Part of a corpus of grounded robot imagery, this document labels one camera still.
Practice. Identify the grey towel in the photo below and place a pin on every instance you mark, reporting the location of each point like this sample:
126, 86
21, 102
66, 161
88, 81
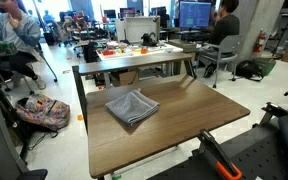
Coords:
130, 107

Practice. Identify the small cardboard box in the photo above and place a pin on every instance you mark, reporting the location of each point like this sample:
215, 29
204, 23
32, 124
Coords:
124, 78

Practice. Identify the wooden desk with metal legs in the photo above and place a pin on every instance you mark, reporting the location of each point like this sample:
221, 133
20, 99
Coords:
130, 62

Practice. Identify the black desk device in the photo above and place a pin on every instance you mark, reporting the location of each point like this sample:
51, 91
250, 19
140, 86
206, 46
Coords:
148, 40

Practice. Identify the white panel box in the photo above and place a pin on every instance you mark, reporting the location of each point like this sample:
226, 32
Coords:
140, 28

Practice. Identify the orange floor tape piece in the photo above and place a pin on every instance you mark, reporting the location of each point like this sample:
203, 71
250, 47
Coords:
80, 117

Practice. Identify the computer monitor with blue screen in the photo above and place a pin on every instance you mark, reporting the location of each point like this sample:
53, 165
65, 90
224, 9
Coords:
194, 14

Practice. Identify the person in dark sweater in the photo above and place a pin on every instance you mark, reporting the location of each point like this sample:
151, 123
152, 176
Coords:
224, 28

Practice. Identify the colourful patterned backpack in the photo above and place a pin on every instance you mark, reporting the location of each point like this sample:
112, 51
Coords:
40, 112

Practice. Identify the black backpack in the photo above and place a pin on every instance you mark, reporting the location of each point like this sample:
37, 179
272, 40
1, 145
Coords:
248, 69

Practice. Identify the green basket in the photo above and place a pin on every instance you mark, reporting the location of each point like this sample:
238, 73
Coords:
265, 66

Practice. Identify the red fire extinguisher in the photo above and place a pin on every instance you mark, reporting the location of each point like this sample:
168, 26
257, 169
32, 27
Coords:
259, 42

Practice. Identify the black metal clamp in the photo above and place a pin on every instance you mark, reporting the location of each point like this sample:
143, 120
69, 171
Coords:
273, 110

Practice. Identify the person in light blue hoodie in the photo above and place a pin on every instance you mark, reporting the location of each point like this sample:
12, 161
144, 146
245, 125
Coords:
19, 31

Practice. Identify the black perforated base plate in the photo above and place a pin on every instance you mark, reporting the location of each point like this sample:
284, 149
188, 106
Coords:
260, 156

